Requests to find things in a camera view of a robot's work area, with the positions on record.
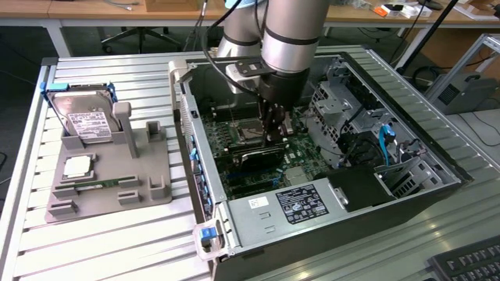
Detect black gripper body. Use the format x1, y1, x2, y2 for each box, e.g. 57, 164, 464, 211
257, 68, 312, 112

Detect graphics card with black fan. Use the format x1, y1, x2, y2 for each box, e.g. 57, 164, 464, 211
213, 143, 292, 178

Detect CPU socket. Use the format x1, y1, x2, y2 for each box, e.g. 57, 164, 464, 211
229, 118, 267, 146

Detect installed black RAM stick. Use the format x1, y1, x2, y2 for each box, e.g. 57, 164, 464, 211
225, 139, 288, 155

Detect black RAM slot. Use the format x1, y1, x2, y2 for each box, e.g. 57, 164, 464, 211
211, 102, 263, 116
212, 109, 265, 122

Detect green motherboard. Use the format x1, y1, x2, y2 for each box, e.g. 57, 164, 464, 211
199, 104, 333, 200

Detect silver metal disk bay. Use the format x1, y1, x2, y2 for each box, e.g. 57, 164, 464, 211
307, 57, 392, 171

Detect silver chipset heatsink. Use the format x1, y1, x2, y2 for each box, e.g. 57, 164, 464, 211
283, 168, 311, 186

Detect black expansion slot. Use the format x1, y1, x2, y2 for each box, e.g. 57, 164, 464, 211
232, 181, 275, 197

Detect wooden desk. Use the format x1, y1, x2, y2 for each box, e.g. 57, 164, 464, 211
0, 0, 228, 58
324, 0, 500, 64

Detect black plastic shroud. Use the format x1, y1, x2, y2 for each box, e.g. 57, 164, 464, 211
315, 166, 396, 213

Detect silver power supply unit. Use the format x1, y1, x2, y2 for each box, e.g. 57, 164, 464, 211
221, 177, 351, 256

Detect silver vented disk bay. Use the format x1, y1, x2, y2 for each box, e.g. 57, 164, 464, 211
372, 157, 447, 200

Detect blue case latch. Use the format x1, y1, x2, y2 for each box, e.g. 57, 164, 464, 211
199, 228, 217, 244

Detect black office chair base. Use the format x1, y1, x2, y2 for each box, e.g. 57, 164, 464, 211
100, 26, 184, 54

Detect brown cardboard box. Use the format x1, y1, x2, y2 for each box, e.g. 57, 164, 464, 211
144, 0, 205, 13

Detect black open PC case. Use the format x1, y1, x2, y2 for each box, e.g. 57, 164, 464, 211
167, 51, 476, 281

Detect black stand pole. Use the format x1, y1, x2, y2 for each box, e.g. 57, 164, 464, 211
395, 0, 460, 74

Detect grey plastic parts rack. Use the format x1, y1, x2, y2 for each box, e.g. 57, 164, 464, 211
44, 101, 173, 225

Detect small white box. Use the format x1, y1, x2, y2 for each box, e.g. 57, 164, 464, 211
401, 5, 433, 19

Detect grey metal cabinet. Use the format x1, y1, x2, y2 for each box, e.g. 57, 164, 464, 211
433, 73, 500, 116

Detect hard disk with blue carrier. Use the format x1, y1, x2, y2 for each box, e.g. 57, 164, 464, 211
40, 82, 121, 144

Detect green RAM stick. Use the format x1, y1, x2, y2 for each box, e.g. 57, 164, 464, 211
73, 179, 120, 191

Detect silver CPU chip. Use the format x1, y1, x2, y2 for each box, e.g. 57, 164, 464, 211
61, 156, 95, 179

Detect black keyboard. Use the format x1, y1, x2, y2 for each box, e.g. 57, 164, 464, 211
427, 235, 500, 281

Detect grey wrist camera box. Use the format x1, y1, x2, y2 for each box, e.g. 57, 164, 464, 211
225, 59, 276, 95

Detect black power wire bundle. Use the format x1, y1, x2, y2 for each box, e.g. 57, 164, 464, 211
337, 131, 385, 171

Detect dark arm cable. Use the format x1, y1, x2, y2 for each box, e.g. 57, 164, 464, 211
192, 0, 271, 99

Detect blue disk wire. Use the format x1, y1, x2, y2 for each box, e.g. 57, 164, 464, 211
376, 124, 396, 168

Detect black cable coil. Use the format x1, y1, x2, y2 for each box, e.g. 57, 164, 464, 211
412, 66, 435, 87

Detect aluminium profile frame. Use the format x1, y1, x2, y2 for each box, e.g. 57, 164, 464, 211
424, 33, 500, 98

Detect grey cable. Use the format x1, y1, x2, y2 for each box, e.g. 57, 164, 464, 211
104, 0, 140, 11

